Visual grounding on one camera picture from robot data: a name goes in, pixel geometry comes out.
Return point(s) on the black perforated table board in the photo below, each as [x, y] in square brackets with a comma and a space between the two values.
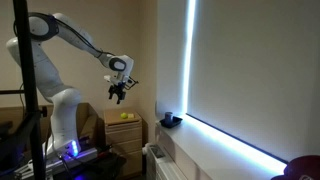
[100, 166]

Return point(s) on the aluminium robot base platform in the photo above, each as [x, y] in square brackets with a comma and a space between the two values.
[85, 155]

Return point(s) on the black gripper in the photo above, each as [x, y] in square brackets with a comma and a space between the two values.
[117, 90]

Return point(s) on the dark cup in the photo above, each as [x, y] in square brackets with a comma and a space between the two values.
[169, 116]

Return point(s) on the black plastic tray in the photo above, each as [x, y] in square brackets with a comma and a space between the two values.
[171, 123]

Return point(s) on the wide white roller blind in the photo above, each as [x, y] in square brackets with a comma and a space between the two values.
[253, 73]

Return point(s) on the white radiator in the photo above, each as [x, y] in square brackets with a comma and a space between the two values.
[161, 163]

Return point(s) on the narrow white roller blind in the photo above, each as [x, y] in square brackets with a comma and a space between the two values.
[170, 56]

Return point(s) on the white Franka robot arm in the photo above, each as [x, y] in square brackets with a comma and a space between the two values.
[63, 110]

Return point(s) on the brown cardboard box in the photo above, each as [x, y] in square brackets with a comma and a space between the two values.
[87, 120]

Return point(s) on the dark red cap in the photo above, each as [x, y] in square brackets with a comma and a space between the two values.
[300, 168]

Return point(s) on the green ball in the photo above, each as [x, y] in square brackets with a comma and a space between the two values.
[124, 115]

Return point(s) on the light wooden drawer cabinet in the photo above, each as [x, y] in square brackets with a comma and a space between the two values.
[125, 146]

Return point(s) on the plain wooden drawer front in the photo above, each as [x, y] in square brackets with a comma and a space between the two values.
[124, 137]
[128, 147]

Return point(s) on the black metal stand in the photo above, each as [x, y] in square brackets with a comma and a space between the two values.
[28, 83]

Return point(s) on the pale yellow block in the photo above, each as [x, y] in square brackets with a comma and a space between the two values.
[130, 115]

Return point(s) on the white window sill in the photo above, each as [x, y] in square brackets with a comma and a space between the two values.
[206, 146]

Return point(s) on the tall wooden drawer front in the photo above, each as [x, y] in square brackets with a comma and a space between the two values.
[131, 164]

